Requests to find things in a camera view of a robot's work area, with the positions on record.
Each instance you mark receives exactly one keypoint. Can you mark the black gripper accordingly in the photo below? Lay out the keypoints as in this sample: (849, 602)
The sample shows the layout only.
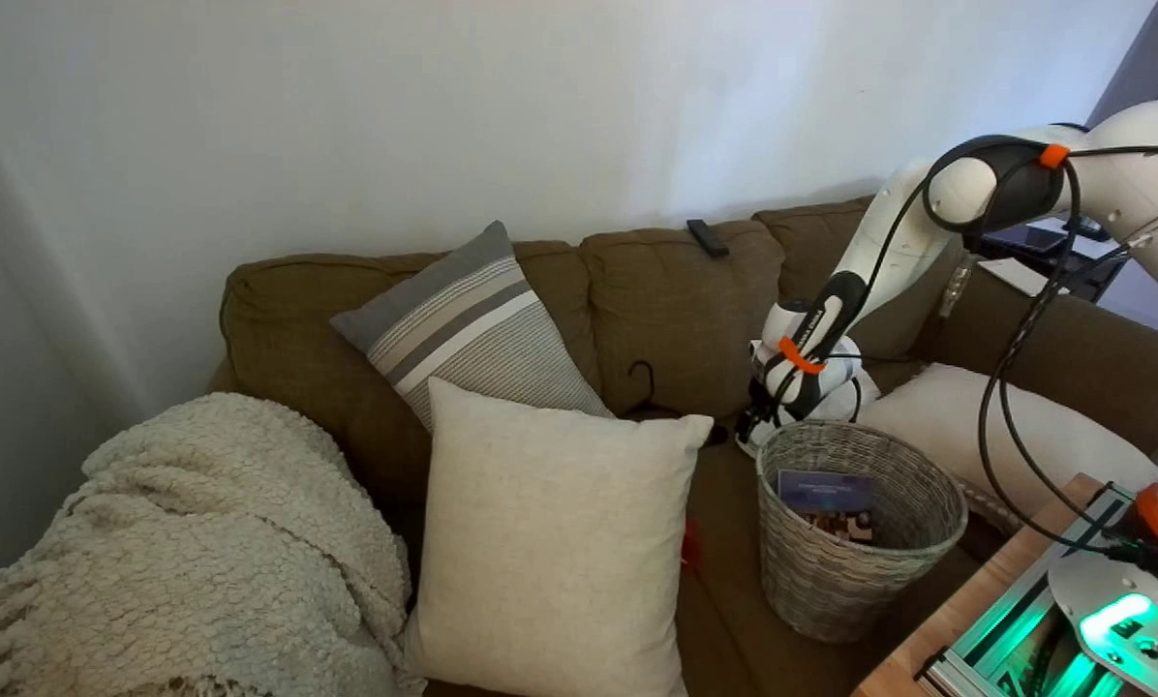
(772, 395)

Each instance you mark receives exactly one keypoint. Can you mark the white towel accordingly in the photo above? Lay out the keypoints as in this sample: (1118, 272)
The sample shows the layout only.
(765, 434)

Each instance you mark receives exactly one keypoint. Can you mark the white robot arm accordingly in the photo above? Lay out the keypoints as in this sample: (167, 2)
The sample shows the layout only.
(899, 216)

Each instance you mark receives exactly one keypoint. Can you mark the brown fabric sofa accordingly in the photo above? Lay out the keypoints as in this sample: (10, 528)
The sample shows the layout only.
(694, 313)

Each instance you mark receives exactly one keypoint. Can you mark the blue book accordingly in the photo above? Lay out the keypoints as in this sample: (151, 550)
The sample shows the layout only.
(821, 499)

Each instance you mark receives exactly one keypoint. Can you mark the black hook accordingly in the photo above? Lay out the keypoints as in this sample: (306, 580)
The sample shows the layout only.
(632, 389)

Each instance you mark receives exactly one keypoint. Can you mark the red object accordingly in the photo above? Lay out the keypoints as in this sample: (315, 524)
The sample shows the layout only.
(689, 546)

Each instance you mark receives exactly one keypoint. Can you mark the black remote control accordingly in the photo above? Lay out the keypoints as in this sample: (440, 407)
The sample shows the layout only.
(705, 239)

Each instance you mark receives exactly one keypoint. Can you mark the white fringed pillow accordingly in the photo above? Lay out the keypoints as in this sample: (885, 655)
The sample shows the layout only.
(950, 420)

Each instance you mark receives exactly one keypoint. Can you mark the grey woven basket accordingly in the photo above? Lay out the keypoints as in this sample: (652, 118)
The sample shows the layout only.
(835, 585)

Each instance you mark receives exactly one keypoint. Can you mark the plain cream pillow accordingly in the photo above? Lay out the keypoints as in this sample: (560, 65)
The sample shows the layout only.
(551, 545)

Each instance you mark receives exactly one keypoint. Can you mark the wooden table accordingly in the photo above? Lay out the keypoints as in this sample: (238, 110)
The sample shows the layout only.
(990, 585)

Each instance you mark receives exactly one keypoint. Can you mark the dark side table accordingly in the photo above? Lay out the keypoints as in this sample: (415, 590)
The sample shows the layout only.
(1053, 256)

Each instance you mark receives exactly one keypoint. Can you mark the grey striped pillow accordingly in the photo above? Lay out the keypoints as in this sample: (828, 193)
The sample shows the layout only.
(462, 324)

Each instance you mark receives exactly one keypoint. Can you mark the cream knitted blanket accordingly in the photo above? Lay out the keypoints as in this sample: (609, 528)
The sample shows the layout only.
(189, 545)

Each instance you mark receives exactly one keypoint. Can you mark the aluminium frame with green light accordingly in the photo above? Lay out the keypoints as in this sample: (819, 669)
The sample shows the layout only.
(990, 646)

